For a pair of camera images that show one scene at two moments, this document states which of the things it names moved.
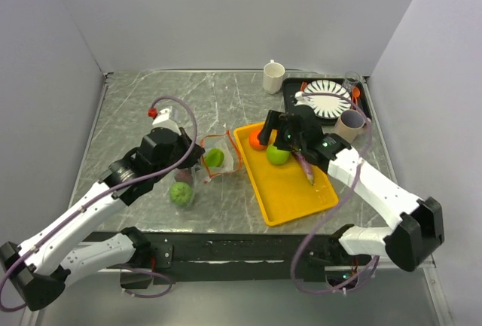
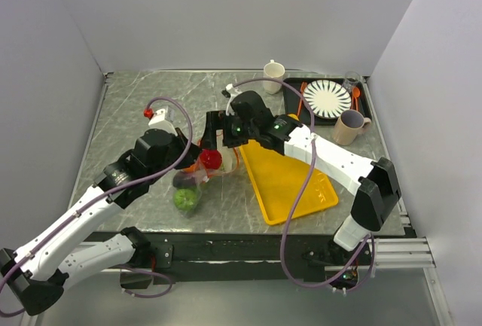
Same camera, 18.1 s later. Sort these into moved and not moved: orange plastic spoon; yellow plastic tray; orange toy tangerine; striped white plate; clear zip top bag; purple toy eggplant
Moved: orange toy tangerine; purple toy eggplant
Not moved: striped white plate; clear zip top bag; orange plastic spoon; yellow plastic tray
